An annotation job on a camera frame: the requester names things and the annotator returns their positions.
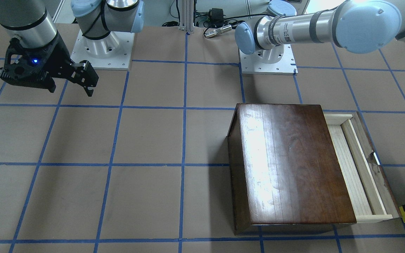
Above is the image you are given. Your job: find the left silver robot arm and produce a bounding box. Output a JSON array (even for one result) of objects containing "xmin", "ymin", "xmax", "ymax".
[{"xmin": 235, "ymin": 0, "xmax": 405, "ymax": 205}]

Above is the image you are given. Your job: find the black adapter behind table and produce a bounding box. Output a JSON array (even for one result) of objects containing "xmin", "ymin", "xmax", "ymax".
[{"xmin": 208, "ymin": 8, "xmax": 224, "ymax": 28}]

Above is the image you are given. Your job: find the dark wooden drawer box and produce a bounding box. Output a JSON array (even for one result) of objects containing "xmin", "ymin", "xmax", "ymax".
[{"xmin": 227, "ymin": 103, "xmax": 357, "ymax": 235}]

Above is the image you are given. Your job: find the wooden drawer with white handle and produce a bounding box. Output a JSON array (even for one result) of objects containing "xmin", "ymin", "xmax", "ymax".
[{"xmin": 324, "ymin": 112, "xmax": 400, "ymax": 223}]

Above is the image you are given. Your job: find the aluminium frame post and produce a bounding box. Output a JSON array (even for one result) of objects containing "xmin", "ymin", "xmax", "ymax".
[{"xmin": 175, "ymin": 0, "xmax": 196, "ymax": 35}]

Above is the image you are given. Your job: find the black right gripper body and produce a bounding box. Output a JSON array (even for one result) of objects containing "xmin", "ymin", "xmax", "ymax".
[{"xmin": 0, "ymin": 33, "xmax": 75, "ymax": 93}]

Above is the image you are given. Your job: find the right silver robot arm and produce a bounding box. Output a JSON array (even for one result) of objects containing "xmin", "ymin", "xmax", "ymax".
[{"xmin": 0, "ymin": 0, "xmax": 144, "ymax": 97}]

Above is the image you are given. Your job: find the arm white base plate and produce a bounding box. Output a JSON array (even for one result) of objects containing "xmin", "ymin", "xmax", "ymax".
[
  {"xmin": 70, "ymin": 30, "xmax": 136, "ymax": 71},
  {"xmin": 238, "ymin": 45, "xmax": 298, "ymax": 75}
]

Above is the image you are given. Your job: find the silver cylindrical connector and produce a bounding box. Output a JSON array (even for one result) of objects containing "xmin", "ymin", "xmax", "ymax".
[{"xmin": 204, "ymin": 25, "xmax": 232, "ymax": 39}]

